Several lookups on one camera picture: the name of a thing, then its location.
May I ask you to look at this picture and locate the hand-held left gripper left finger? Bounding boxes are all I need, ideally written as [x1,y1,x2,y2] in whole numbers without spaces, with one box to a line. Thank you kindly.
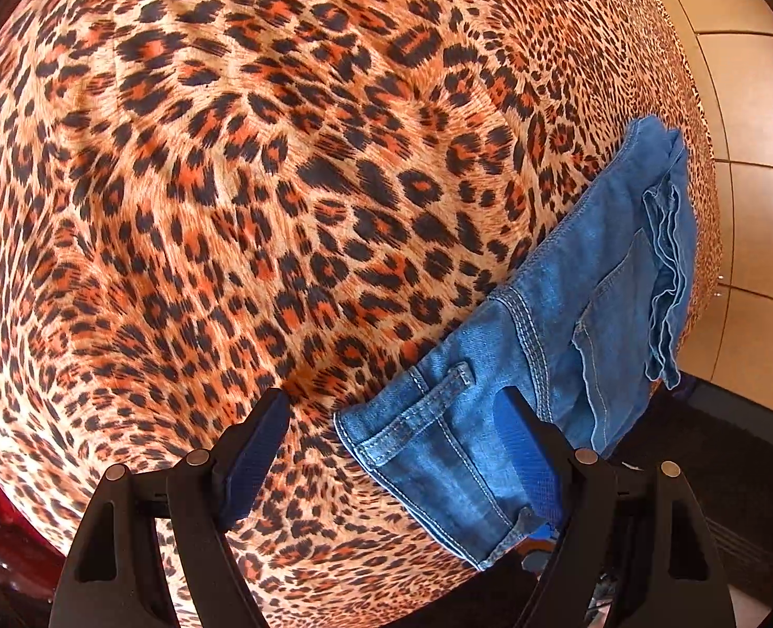
[48,388,291,628]

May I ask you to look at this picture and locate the dark red glossy object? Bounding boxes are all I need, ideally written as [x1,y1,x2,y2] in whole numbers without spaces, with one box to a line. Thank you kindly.
[0,451,67,603]

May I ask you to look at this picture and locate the leopard print bed sheet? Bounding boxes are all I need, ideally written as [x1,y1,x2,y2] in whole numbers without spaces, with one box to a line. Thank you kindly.
[0,0,724,622]

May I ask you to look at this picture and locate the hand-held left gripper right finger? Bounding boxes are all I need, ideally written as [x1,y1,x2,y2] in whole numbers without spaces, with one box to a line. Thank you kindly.
[494,386,739,628]

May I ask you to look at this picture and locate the black floor mat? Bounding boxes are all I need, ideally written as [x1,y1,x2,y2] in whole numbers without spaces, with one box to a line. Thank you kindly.
[605,369,773,603]

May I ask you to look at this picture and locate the blue denim pants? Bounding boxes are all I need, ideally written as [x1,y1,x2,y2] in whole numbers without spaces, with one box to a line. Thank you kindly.
[334,116,698,571]

